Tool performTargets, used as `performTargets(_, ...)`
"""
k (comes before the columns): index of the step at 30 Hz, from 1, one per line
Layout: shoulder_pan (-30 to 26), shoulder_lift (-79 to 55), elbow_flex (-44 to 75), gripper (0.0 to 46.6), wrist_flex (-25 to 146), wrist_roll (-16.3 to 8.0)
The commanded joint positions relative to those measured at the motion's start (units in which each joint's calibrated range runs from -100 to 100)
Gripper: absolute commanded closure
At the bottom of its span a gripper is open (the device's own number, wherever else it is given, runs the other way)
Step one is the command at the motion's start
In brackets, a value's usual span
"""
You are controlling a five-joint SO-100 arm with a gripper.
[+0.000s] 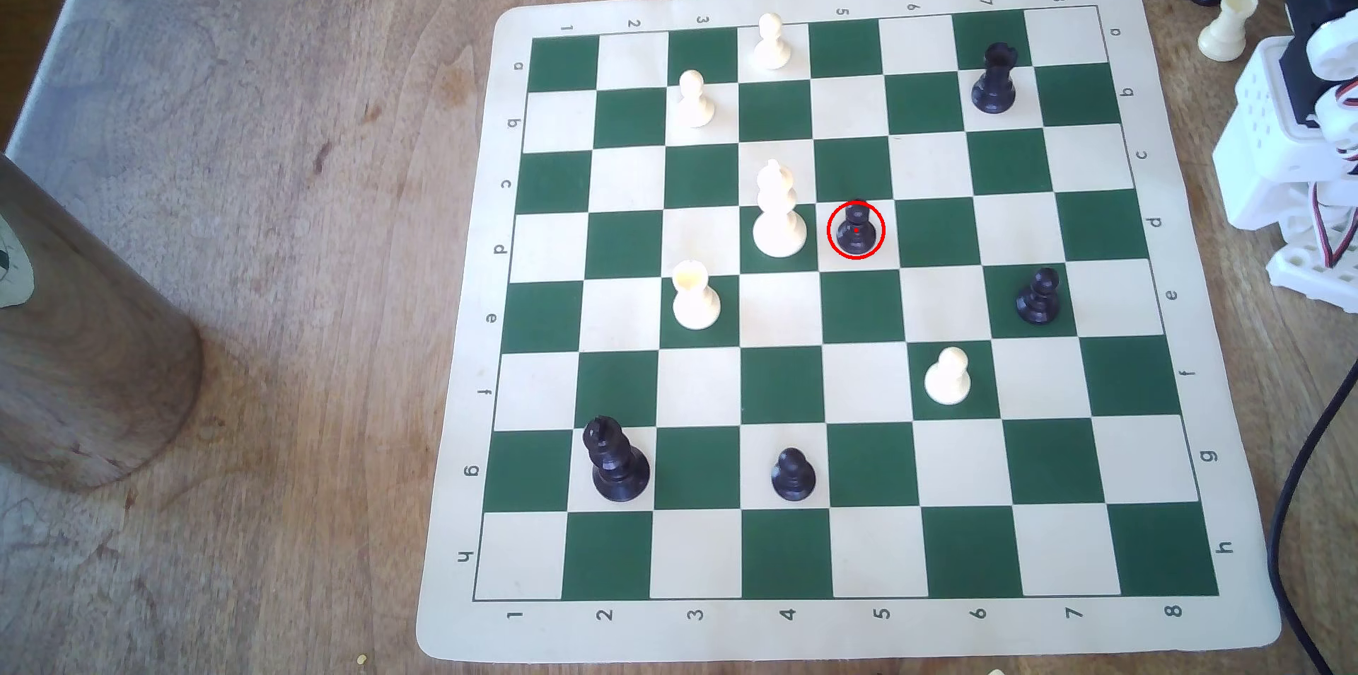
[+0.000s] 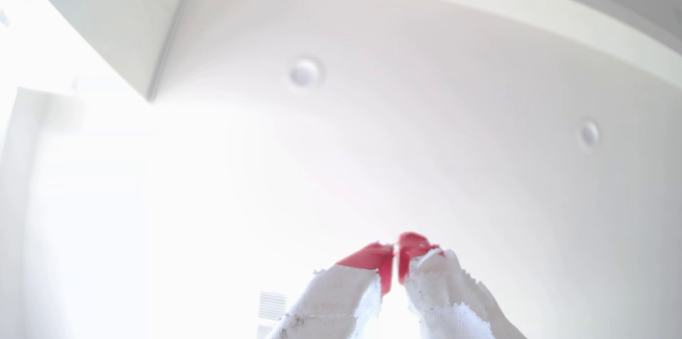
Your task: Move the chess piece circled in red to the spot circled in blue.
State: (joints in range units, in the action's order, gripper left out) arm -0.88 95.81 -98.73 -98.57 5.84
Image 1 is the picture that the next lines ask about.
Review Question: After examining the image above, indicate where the white paper label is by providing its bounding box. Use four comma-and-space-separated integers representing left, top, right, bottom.
0, 213, 35, 310

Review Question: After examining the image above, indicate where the black pawn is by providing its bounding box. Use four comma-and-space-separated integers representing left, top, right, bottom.
771, 446, 818, 503
1014, 266, 1063, 326
835, 204, 880, 256

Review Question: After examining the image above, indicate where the white pawn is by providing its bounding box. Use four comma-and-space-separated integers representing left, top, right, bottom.
752, 13, 793, 71
924, 346, 973, 407
677, 69, 716, 129

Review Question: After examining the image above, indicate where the black power cable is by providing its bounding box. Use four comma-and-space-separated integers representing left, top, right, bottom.
1269, 359, 1358, 675

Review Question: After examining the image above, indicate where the green and cream chess mat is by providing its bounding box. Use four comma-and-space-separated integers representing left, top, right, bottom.
416, 0, 1283, 666

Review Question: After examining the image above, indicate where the brown wooden cylinder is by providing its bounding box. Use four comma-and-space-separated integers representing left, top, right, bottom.
0, 153, 205, 494

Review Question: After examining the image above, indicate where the white rook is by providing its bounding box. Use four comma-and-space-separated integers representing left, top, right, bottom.
671, 260, 723, 331
1197, 0, 1260, 62

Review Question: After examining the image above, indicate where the tall white king piece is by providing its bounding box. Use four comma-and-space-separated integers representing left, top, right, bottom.
751, 158, 808, 259

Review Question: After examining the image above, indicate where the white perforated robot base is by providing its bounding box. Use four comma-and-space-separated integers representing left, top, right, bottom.
1265, 213, 1358, 316

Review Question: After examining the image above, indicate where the red servo wire bundle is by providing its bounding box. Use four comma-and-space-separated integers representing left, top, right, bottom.
1313, 181, 1358, 269

